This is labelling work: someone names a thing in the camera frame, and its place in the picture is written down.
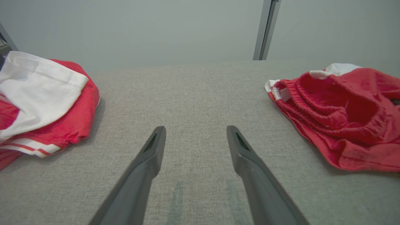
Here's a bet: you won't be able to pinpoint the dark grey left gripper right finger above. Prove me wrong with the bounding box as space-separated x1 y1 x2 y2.
227 126 310 225

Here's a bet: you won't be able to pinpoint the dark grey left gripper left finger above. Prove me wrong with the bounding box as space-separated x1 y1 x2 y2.
89 126 167 225

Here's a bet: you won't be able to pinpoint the red shorts with white panels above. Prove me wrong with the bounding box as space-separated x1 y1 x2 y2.
265 63 400 172

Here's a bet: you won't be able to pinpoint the red jersey with white sleeves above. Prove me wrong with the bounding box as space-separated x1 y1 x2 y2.
0 51 100 171

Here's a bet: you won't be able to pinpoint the grey metal partition post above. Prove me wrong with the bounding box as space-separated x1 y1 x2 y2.
252 0 282 61

